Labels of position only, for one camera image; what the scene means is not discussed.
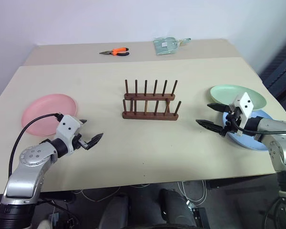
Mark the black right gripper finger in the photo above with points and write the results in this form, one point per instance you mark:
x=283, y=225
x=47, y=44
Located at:
x=219, y=107
x=209, y=125

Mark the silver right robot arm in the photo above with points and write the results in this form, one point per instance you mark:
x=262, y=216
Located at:
x=280, y=150

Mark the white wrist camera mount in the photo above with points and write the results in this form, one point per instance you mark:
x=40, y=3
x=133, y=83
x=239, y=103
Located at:
x=68, y=126
x=245, y=105

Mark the green plate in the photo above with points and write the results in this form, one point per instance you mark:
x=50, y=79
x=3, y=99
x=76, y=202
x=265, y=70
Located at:
x=226, y=94

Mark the pale green packaged cloth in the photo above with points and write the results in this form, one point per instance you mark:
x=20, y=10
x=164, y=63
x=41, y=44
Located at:
x=165, y=46

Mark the blue plate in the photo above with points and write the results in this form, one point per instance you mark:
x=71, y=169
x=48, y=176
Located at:
x=250, y=142

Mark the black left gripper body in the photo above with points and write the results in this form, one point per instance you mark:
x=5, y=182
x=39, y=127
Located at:
x=76, y=142

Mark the pink plate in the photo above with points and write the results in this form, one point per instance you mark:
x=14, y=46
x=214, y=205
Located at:
x=45, y=107

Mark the wooden dish rack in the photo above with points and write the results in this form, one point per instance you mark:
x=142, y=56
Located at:
x=150, y=116

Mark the black table frame bar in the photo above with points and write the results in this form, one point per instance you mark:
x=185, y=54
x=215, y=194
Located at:
x=240, y=182

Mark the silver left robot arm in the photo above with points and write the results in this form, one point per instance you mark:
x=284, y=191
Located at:
x=26, y=171

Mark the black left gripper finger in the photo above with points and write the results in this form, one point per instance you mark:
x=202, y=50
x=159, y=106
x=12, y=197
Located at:
x=84, y=121
x=95, y=139

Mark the black floor box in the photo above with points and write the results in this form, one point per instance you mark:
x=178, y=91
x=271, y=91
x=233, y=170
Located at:
x=201, y=218

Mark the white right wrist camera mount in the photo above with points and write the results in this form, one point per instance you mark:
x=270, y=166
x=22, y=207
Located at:
x=245, y=105

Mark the orange black pliers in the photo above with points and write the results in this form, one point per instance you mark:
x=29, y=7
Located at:
x=118, y=51

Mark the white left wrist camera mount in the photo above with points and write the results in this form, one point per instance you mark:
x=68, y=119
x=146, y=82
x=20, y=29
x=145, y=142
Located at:
x=68, y=126

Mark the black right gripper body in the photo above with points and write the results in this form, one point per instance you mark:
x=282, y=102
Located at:
x=231, y=122

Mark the dark rounded shape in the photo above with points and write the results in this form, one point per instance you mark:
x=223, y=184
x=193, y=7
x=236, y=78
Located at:
x=176, y=207
x=115, y=212

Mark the black metal shelf frame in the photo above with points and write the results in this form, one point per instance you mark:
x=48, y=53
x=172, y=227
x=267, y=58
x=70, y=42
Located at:
x=280, y=66

